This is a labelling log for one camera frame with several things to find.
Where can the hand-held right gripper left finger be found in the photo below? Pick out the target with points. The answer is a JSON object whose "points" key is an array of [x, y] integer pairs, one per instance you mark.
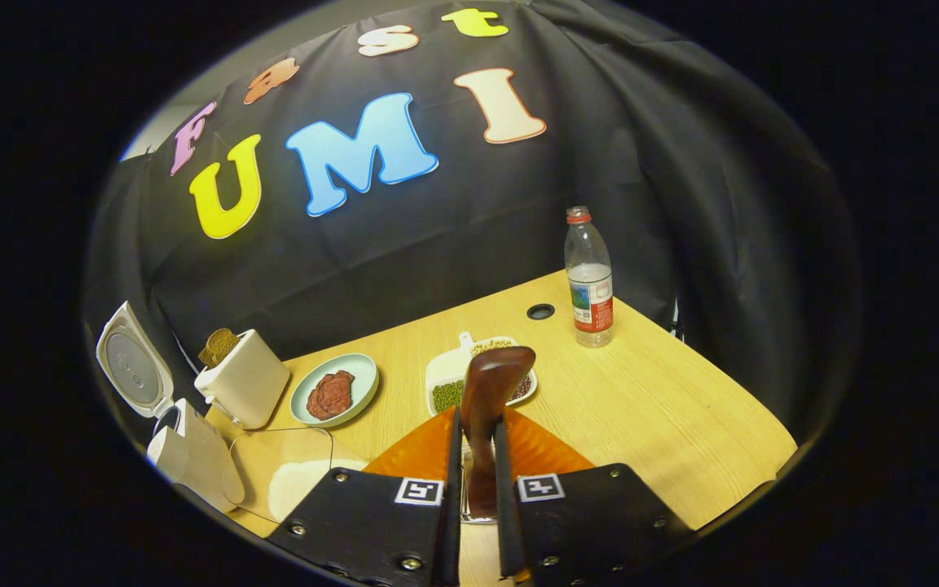
{"points": [[372, 522]]}

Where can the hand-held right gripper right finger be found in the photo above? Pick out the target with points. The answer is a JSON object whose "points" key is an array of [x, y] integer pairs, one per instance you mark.
{"points": [[592, 522]]}

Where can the white rice pile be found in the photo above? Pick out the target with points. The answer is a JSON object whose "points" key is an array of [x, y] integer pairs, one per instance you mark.
{"points": [[306, 485]]}

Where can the brown wooden spoon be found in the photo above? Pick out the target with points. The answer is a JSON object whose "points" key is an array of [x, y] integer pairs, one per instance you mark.
{"points": [[486, 391]]}

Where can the white rice cooker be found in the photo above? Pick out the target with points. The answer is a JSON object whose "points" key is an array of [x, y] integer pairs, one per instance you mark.
{"points": [[200, 465]]}

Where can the clear plastic rice tray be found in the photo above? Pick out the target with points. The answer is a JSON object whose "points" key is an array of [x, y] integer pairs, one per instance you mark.
{"points": [[274, 448]]}

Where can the red meat slices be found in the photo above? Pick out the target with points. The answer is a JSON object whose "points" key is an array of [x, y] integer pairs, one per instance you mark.
{"points": [[331, 395]]}

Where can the green mung beans pile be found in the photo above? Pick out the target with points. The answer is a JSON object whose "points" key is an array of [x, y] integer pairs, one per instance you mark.
{"points": [[447, 397]]}

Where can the dark red beans pile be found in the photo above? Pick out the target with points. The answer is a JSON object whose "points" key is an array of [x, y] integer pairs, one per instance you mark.
{"points": [[522, 388]]}

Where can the light blue plate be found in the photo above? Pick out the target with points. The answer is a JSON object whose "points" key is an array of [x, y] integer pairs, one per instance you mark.
{"points": [[359, 371]]}

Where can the white divided dish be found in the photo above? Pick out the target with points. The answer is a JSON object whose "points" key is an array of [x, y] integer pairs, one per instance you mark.
{"points": [[445, 367]]}

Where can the white toaster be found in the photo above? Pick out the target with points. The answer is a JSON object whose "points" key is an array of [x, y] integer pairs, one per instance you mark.
{"points": [[249, 383]]}

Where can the yellow soybeans pile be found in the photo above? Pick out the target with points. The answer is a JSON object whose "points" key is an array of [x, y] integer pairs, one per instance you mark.
{"points": [[492, 346]]}

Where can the brown toast slice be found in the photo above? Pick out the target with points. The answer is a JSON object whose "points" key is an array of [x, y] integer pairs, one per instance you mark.
{"points": [[219, 346]]}

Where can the clear plastic water bottle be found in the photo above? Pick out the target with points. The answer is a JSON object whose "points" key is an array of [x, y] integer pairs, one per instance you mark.
{"points": [[590, 285]]}

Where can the black backdrop cloth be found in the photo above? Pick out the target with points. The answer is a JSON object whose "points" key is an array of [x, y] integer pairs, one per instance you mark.
{"points": [[681, 163]]}

